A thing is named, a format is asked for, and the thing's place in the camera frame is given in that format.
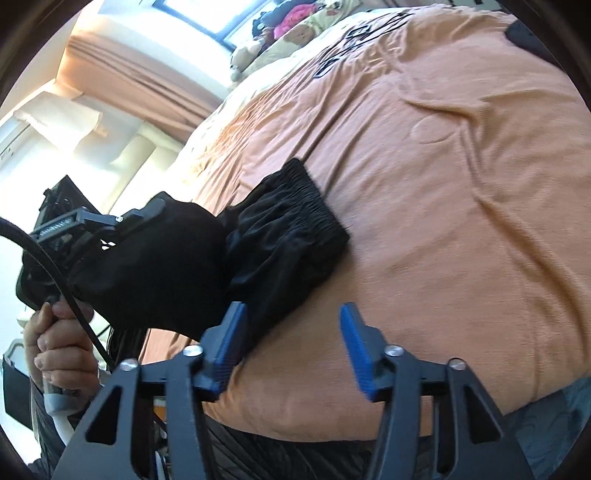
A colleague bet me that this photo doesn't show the orange blanket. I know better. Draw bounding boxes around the orange blanket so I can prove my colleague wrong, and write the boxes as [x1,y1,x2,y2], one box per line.
[139,9,591,437]

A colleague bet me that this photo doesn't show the black plush toy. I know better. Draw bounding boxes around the black plush toy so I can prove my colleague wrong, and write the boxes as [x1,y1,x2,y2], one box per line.
[252,7,278,35]

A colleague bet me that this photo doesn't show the beige plush bear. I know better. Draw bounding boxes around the beige plush bear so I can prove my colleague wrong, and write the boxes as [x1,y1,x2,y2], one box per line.
[229,44,259,81]

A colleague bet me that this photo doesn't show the person's left hand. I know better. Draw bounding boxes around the person's left hand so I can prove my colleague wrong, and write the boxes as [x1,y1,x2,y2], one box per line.
[23,302,100,398]

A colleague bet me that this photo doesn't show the black garment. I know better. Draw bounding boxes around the black garment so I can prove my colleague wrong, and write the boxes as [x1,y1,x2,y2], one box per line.
[505,14,561,70]

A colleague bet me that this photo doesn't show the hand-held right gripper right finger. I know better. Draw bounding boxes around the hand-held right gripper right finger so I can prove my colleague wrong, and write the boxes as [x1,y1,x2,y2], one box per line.
[339,302,536,480]

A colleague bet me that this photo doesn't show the black framed window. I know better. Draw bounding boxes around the black framed window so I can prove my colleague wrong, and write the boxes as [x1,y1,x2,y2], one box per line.
[152,0,287,49]

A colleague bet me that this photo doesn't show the black pants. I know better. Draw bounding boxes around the black pants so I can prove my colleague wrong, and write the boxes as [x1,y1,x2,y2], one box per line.
[69,158,351,333]

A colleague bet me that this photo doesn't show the wide pink curtain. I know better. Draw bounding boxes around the wide pink curtain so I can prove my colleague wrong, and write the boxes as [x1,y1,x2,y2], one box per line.
[55,34,227,144]

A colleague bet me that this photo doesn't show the tangled black cable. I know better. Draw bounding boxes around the tangled black cable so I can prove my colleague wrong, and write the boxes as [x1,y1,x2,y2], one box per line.
[314,11,414,79]

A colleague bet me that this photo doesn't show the hanging white cloth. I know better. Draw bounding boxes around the hanging white cloth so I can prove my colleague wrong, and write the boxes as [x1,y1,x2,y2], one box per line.
[14,90,105,158]

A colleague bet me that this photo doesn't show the pink cloth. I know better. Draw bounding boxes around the pink cloth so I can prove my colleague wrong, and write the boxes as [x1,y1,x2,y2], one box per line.
[272,9,308,38]

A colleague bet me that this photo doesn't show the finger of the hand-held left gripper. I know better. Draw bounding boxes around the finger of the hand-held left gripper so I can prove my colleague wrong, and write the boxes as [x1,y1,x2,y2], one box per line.
[111,198,166,232]

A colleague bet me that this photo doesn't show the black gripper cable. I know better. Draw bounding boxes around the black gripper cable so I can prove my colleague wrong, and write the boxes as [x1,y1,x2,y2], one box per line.
[0,218,114,370]

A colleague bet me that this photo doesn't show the bear print cushion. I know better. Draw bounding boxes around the bear print cushion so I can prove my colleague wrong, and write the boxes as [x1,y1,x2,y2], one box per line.
[240,0,365,77]

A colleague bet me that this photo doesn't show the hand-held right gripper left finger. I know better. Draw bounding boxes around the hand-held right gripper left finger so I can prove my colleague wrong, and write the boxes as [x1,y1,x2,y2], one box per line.
[65,301,250,480]

